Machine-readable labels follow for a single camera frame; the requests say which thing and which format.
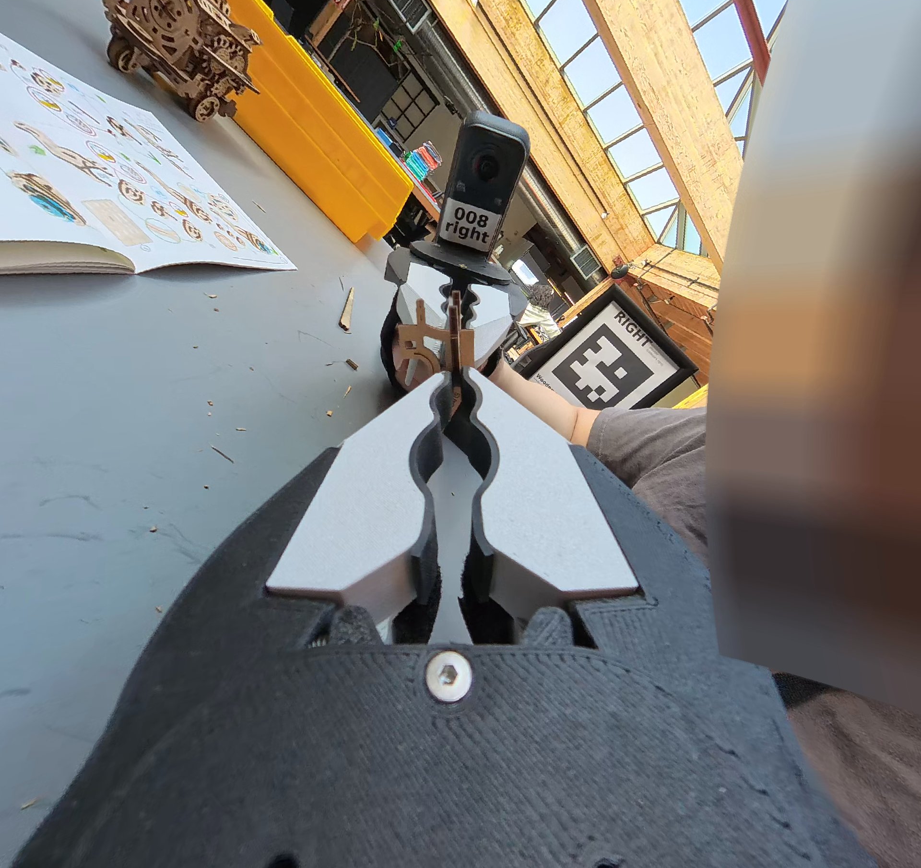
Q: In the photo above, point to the stack of colourful packets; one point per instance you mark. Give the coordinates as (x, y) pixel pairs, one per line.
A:
(423, 159)

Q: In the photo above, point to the silver ventilation duct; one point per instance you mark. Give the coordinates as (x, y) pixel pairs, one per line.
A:
(554, 213)

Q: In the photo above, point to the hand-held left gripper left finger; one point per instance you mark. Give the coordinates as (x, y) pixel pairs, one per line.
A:
(345, 523)

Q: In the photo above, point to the stacked yellow plastic bins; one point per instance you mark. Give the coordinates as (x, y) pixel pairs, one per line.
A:
(309, 127)

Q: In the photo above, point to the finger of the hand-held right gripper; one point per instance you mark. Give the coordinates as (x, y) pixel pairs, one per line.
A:
(500, 321)
(421, 292)

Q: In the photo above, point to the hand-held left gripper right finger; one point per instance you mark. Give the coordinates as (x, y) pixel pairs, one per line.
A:
(554, 523)

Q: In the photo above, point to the open instruction booklet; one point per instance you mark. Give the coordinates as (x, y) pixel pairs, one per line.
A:
(108, 184)

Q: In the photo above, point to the partly built wooden model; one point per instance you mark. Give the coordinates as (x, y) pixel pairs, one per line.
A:
(173, 41)

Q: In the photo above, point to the notched wooden model part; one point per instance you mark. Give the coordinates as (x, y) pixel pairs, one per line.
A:
(421, 363)

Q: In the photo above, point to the white air vent grille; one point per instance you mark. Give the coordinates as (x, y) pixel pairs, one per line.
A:
(587, 262)
(408, 1)

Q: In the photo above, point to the thin wooden model part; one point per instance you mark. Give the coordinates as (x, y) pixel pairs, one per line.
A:
(456, 379)

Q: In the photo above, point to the pointed wooden stick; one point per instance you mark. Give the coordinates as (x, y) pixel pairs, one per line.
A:
(347, 310)

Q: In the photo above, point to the framed marker sign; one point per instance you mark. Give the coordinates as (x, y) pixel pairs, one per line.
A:
(611, 364)

